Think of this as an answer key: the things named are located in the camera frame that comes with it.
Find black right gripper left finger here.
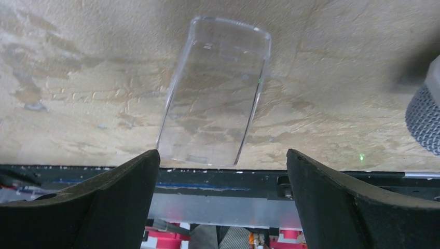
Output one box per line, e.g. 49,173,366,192
1,149,160,248

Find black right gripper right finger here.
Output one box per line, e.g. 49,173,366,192
286,149,439,248

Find clear plastic metronome cover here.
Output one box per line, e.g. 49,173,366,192
156,16,271,168

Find white recorder flute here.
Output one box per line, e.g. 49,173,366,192
405,57,439,156

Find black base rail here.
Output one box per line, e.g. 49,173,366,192
1,164,439,201

